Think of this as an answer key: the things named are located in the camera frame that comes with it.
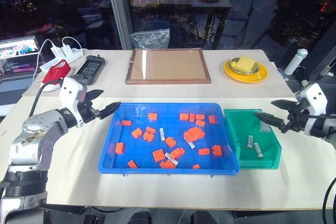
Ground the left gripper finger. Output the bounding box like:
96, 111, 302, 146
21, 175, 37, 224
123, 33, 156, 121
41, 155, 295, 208
86, 89, 104, 104
99, 101, 122, 120

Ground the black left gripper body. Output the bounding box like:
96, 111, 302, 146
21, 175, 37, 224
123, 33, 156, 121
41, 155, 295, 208
77, 99, 102, 125

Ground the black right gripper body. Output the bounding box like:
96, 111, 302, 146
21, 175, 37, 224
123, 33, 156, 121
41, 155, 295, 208
279, 99, 310, 134

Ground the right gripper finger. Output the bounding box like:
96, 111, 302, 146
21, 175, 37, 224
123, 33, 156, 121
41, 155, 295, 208
255, 112, 287, 130
270, 99, 299, 110

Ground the green plastic bin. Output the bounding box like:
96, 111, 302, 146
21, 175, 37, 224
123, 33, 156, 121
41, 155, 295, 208
223, 108, 283, 170

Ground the black handheld controller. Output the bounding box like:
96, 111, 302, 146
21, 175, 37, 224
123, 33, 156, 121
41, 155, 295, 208
70, 55, 107, 87

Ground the white water bottle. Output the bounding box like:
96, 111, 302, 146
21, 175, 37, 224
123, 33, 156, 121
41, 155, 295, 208
283, 48, 309, 76

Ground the red and white device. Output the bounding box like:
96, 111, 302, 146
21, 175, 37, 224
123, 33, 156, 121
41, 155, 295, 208
41, 59, 73, 92

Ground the white power strip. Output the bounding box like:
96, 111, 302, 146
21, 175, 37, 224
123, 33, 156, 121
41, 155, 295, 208
39, 47, 85, 73

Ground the blue plastic tray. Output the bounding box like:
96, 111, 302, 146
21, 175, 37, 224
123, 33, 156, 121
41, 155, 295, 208
98, 102, 240, 178

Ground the pale yellow sponge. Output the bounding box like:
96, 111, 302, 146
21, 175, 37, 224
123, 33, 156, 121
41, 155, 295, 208
235, 56, 257, 73

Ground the yellow plate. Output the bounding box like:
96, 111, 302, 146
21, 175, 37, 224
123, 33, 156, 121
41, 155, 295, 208
223, 58, 269, 84

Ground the small metal bowl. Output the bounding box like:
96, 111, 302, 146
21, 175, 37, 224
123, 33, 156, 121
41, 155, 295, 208
228, 56, 261, 76

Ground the large orange building block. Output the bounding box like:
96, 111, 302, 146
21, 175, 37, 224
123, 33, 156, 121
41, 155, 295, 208
183, 126, 206, 143

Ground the clear plastic bag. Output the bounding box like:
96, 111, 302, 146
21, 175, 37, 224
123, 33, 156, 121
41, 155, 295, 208
130, 28, 171, 50

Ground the open laptop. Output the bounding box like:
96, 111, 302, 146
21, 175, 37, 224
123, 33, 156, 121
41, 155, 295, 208
0, 35, 44, 94

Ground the dark background chair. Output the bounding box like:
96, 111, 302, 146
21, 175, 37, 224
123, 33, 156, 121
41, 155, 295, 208
222, 0, 257, 49

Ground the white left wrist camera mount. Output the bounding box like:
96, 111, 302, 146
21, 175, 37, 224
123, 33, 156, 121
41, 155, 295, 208
58, 77, 88, 128

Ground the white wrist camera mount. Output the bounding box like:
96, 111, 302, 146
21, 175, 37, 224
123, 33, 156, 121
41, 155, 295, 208
58, 77, 88, 128
293, 82, 329, 137

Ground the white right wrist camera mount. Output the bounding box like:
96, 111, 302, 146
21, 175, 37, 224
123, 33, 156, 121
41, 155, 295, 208
293, 82, 329, 137

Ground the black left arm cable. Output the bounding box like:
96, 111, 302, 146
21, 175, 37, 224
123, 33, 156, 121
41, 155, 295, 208
28, 81, 65, 119

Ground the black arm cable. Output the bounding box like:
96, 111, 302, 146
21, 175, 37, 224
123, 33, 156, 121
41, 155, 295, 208
28, 81, 65, 119
322, 176, 336, 224

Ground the white charging cable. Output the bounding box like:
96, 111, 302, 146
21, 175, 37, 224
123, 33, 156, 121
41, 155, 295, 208
32, 38, 57, 83
61, 36, 83, 50

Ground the wooden picture frame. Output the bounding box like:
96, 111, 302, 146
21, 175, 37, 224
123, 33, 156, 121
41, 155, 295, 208
125, 48, 212, 86

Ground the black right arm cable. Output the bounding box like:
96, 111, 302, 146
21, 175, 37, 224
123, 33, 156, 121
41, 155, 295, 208
322, 176, 336, 224

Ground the grey window frame post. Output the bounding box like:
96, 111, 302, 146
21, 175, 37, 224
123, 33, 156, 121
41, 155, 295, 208
104, 0, 133, 50

